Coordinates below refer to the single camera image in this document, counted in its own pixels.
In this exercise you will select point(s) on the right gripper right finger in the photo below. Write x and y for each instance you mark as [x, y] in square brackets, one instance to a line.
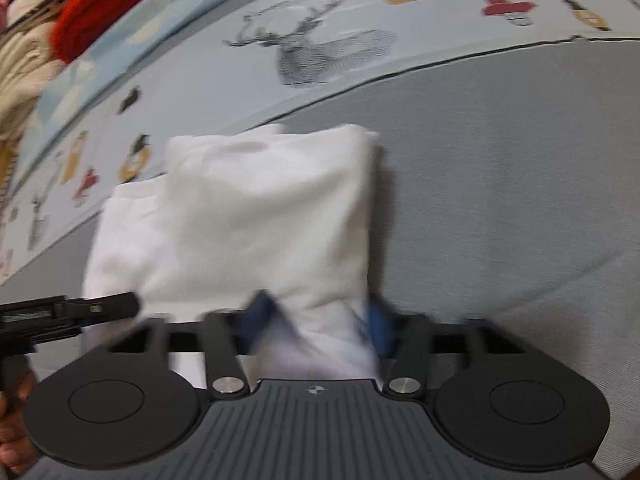
[402, 343]

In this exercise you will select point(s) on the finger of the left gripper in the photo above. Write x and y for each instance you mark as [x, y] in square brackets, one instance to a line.
[89, 312]

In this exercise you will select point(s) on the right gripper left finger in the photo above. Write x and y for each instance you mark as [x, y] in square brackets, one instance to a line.
[229, 334]

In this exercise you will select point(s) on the white small shirt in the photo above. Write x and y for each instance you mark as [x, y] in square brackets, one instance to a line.
[231, 216]

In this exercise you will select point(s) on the person's left hand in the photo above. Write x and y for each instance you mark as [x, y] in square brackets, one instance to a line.
[17, 452]

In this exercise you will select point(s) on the cream folded blanket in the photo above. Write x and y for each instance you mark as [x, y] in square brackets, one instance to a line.
[28, 64]

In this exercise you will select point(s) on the light blue patterned quilt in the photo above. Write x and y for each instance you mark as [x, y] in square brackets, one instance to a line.
[132, 37]

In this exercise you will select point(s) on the deer print grey sheet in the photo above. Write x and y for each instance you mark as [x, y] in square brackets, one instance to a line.
[248, 62]

